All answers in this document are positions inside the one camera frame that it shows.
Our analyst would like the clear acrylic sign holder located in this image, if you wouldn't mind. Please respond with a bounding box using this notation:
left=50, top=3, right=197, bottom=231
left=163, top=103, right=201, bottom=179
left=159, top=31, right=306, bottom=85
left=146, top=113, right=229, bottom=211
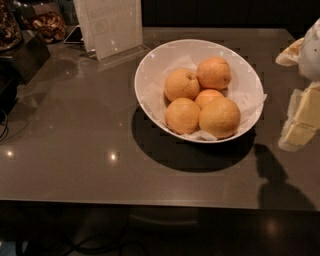
left=73, top=0, right=149, bottom=63

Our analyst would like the glass jar of nuts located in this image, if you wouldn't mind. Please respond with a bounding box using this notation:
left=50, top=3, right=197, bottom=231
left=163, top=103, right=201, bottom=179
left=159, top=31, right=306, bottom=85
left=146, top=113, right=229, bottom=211
left=0, top=0, right=23, bottom=51

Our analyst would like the black cable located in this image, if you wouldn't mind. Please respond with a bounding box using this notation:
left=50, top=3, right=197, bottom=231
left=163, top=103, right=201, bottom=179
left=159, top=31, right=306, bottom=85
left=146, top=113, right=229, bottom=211
left=0, top=109, right=10, bottom=141

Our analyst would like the middle small orange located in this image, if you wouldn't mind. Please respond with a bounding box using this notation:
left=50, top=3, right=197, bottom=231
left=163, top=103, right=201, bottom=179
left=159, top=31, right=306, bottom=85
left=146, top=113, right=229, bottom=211
left=195, top=89, right=223, bottom=108

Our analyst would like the container of dried fruit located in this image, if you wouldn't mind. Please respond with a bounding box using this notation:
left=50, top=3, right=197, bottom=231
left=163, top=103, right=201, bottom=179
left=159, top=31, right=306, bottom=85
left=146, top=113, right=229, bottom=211
left=17, top=0, right=67, bottom=44

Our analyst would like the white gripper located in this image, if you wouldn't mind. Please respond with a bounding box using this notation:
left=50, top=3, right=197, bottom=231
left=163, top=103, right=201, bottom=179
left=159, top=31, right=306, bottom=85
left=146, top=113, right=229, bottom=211
left=275, top=18, right=320, bottom=152

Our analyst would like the white oval bowl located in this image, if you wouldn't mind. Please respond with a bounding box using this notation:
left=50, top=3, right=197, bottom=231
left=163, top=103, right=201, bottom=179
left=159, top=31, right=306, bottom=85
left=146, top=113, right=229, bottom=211
left=135, top=39, right=266, bottom=138

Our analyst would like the white paper bowl liner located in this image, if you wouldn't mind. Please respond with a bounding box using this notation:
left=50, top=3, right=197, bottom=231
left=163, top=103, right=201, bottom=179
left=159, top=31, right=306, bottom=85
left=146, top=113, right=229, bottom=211
left=135, top=53, right=267, bottom=143

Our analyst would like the dark smartphone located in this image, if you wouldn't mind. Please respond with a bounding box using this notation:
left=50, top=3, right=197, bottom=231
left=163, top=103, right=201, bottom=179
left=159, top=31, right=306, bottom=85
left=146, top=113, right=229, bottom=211
left=64, top=25, right=84, bottom=45

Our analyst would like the black box on left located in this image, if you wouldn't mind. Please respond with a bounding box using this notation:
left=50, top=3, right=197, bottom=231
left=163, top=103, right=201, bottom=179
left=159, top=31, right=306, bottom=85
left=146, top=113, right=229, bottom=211
left=0, top=30, right=50, bottom=113

